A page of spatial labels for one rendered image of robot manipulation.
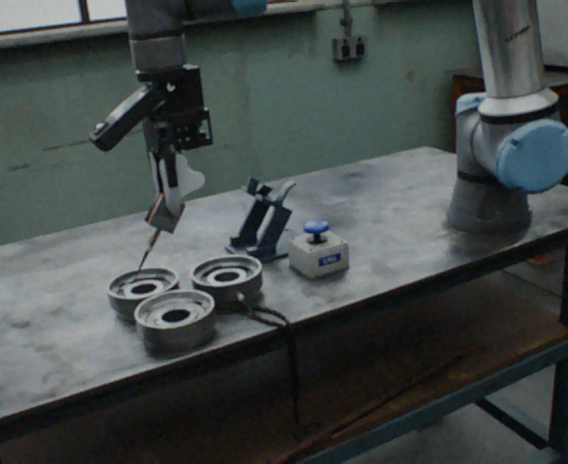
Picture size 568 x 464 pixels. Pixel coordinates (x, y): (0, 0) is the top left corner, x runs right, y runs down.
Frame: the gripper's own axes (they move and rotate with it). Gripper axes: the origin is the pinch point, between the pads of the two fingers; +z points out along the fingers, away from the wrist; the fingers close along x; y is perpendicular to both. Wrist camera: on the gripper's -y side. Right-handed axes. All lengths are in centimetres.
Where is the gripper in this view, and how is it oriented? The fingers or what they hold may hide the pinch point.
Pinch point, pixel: (167, 206)
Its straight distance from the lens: 98.0
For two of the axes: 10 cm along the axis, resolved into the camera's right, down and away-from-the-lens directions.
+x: -4.7, -2.8, 8.4
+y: 8.8, -2.4, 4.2
